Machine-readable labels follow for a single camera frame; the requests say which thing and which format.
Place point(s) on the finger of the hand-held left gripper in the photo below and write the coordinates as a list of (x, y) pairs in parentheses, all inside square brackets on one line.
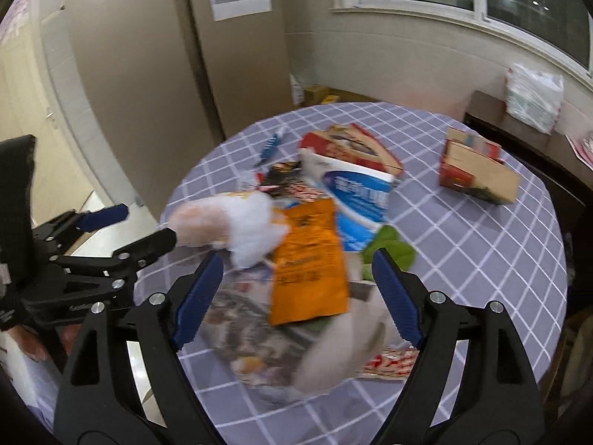
[(150, 244), (107, 215)]

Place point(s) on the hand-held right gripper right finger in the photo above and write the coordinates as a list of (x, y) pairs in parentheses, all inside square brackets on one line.
[(394, 296)]

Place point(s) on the cream door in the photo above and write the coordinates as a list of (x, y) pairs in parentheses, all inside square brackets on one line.
[(28, 102)]

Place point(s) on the red and white wrapper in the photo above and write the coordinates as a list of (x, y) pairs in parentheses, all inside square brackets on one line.
[(301, 191)]

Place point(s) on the red patterned wrapper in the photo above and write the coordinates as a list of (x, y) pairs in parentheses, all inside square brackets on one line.
[(391, 364)]

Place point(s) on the white plastic bag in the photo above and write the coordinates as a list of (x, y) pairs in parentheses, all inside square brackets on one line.
[(352, 347)]

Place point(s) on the small blue wrapper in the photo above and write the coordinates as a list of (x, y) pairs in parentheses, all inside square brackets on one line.
[(272, 146)]

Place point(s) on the brown cardboard box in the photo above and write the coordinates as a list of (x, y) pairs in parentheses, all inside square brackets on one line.
[(319, 93)]

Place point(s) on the flattened red carton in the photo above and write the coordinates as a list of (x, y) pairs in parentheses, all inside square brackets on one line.
[(356, 143)]

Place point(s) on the person's left hand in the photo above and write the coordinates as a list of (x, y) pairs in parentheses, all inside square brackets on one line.
[(28, 343)]

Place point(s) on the clear plastic wrap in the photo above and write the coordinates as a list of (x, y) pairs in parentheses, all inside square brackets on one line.
[(199, 222)]

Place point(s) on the white tissue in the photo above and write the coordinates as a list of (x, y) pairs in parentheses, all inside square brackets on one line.
[(252, 229)]

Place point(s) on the open red cardboard box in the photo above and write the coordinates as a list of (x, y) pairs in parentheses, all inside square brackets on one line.
[(477, 171)]

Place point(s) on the beige refrigerator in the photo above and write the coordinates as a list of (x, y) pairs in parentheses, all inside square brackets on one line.
[(139, 55)]

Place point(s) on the grey checked tablecloth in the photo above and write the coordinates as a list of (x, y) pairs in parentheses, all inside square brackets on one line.
[(486, 264)]

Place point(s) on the printed newspaper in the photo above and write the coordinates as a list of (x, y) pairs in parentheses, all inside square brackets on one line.
[(250, 329)]

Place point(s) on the dark wooden sideboard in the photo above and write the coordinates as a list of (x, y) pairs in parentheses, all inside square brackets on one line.
[(532, 148)]

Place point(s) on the blue and white packet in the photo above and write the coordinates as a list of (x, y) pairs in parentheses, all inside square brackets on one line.
[(359, 199)]

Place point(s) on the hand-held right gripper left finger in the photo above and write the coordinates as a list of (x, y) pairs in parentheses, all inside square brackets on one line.
[(199, 296)]

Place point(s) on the pink paper sheet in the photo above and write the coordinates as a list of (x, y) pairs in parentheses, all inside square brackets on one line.
[(581, 143)]

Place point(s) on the orange snack packet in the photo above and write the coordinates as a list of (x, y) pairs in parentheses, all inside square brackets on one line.
[(308, 269)]

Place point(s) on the white bag of packets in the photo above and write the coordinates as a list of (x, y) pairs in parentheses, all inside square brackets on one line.
[(532, 97)]

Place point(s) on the green vegetable leaves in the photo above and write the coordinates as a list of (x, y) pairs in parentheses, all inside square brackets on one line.
[(391, 245)]

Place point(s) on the dark snack wrapper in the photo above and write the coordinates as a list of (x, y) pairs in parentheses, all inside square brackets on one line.
[(282, 176)]

